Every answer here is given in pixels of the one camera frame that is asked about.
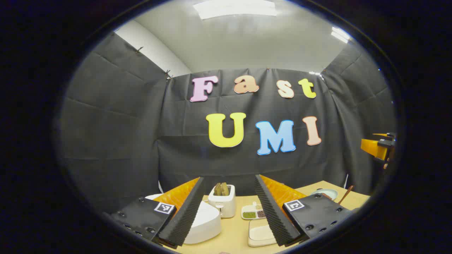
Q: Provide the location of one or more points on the ceiling light panel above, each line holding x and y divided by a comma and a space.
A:
235, 8
340, 34

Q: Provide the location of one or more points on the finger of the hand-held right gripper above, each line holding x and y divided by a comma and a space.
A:
386, 135
372, 148

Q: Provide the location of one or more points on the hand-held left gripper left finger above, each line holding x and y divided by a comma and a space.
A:
183, 215

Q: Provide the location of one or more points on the white divided bean dish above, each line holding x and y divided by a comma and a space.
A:
251, 213

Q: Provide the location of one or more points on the brown bread slice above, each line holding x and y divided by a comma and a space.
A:
217, 189
225, 189

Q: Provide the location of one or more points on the clear plastic rice container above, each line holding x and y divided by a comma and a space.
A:
252, 243

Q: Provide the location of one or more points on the brown wooden spoon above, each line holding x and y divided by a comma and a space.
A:
346, 193

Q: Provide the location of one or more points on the pale green plate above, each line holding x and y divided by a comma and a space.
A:
330, 192

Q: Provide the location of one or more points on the white toaster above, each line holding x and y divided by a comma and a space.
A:
224, 206

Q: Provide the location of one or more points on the white rice cooker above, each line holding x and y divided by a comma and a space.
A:
206, 222

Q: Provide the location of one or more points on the black backdrop cloth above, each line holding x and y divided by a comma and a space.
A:
116, 134

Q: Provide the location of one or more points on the reddish brown meat piece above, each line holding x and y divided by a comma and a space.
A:
324, 195

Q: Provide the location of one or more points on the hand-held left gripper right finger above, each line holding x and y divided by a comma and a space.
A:
272, 211

